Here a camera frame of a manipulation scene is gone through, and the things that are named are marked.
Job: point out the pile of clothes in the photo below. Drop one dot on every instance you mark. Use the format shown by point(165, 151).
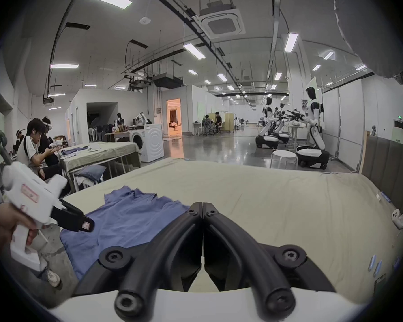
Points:
point(89, 174)

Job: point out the white washing machine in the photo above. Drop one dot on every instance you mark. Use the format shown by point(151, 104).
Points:
point(151, 143)

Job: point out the low table with beige sheet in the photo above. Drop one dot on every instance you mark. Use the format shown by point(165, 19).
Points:
point(97, 151)

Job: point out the white humanoid robot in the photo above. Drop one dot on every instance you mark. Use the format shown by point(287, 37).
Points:
point(267, 126)
point(311, 136)
point(282, 122)

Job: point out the group of people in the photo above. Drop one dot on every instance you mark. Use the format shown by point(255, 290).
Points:
point(212, 123)

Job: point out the small white device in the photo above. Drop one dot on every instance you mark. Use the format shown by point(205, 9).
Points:
point(399, 217)

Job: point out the blue shirt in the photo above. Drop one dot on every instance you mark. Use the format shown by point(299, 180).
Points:
point(131, 216)

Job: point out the white round stool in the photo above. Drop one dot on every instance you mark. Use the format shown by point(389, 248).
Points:
point(284, 159)

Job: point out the person's left hand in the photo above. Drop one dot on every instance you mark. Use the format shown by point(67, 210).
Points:
point(3, 220)

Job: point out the grey padded headboard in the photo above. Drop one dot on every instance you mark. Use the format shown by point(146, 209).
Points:
point(389, 166)

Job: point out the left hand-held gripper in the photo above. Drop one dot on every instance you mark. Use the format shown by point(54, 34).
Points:
point(27, 190)

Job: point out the bed with beige sheet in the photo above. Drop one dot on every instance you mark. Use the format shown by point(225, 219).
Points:
point(288, 206)

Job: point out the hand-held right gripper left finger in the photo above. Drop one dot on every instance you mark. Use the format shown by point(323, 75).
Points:
point(174, 243)

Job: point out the grey umbrella lamp on stand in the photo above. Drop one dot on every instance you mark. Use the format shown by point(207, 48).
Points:
point(366, 29)

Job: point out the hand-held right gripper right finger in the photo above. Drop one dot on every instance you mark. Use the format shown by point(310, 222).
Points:
point(235, 243)

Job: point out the person's legs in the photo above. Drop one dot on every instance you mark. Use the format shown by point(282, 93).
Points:
point(52, 276)

